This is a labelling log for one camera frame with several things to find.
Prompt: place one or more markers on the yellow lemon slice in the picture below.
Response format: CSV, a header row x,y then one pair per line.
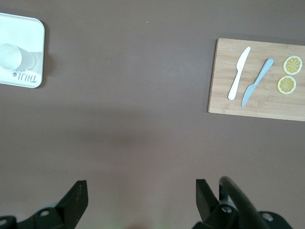
x,y
292,65
286,85

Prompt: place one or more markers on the bamboo cutting board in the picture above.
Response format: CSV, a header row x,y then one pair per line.
x,y
221,102

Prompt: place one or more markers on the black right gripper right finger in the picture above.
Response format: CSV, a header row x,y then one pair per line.
x,y
209,214

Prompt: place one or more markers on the cream paper cup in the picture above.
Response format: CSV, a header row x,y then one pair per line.
x,y
12,57

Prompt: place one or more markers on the grey plastic knife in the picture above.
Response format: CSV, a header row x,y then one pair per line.
x,y
259,77

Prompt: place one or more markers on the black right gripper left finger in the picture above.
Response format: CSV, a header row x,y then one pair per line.
x,y
71,207

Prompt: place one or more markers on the cream bear print tray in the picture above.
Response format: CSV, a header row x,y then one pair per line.
x,y
28,31

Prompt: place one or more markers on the white plastic knife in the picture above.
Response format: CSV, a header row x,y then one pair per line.
x,y
238,71

